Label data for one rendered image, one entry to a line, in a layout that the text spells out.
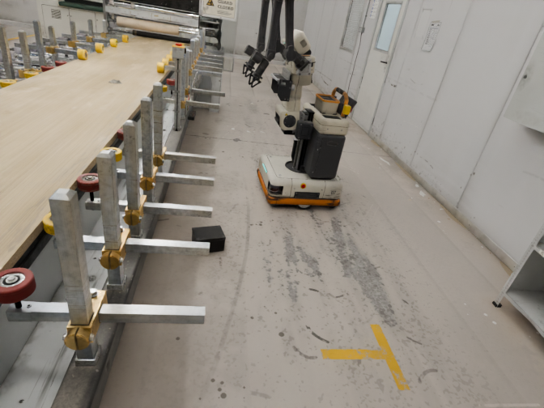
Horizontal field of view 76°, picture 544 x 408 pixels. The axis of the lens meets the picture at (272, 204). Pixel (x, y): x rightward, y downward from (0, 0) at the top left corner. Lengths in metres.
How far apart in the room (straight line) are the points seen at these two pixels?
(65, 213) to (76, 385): 0.42
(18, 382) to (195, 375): 0.87
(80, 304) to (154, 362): 1.03
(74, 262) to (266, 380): 1.23
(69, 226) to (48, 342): 0.51
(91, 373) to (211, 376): 0.89
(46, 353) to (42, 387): 0.10
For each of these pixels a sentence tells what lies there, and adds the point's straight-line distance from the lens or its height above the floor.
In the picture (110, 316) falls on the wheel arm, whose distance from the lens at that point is 0.93.
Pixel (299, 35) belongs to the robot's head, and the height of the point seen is 1.36.
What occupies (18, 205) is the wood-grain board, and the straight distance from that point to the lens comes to 1.23.
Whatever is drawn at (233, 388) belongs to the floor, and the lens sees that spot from 1.77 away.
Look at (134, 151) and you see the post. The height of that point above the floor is 1.04.
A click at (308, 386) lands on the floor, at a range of 1.84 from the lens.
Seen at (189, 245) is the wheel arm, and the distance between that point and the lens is 1.09.
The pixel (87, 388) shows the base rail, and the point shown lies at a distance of 0.97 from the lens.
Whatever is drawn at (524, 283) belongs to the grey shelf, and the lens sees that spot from 2.87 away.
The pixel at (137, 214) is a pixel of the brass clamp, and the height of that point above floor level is 0.82.
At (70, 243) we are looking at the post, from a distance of 0.76.
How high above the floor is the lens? 1.49
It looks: 29 degrees down
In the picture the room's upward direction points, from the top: 10 degrees clockwise
